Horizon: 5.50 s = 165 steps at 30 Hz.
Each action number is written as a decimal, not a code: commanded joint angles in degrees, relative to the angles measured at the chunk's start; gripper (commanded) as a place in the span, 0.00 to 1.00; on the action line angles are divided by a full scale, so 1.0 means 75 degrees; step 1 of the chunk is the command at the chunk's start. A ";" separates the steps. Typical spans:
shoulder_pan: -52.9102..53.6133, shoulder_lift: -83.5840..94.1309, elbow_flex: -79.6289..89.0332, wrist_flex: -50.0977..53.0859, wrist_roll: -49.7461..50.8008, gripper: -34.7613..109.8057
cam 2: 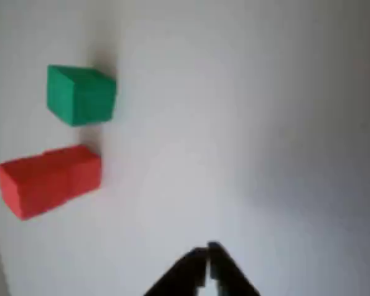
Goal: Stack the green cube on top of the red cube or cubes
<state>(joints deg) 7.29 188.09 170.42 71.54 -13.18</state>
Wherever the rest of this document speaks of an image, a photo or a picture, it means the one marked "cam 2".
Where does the green cube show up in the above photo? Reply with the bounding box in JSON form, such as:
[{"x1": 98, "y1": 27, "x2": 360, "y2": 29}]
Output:
[{"x1": 46, "y1": 64, "x2": 117, "y2": 127}]

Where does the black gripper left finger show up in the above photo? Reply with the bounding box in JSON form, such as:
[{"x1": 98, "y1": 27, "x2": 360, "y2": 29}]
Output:
[{"x1": 143, "y1": 245, "x2": 209, "y2": 296}]

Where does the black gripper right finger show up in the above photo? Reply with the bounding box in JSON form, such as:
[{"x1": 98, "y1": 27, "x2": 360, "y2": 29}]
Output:
[{"x1": 207, "y1": 241, "x2": 261, "y2": 296}]

